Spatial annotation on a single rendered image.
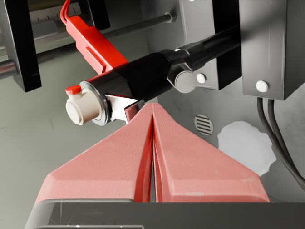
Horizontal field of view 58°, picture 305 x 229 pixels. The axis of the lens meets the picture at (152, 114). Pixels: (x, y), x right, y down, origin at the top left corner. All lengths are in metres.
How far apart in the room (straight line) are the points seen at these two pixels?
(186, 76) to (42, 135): 0.34
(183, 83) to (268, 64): 0.10
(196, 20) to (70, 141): 0.31
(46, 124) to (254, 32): 0.34
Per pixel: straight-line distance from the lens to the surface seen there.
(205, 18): 0.26
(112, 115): 0.15
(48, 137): 0.47
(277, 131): 0.25
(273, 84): 0.25
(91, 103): 0.15
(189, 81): 0.17
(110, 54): 0.18
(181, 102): 0.55
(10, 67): 0.34
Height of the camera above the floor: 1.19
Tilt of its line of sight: 35 degrees down
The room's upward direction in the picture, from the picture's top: 120 degrees counter-clockwise
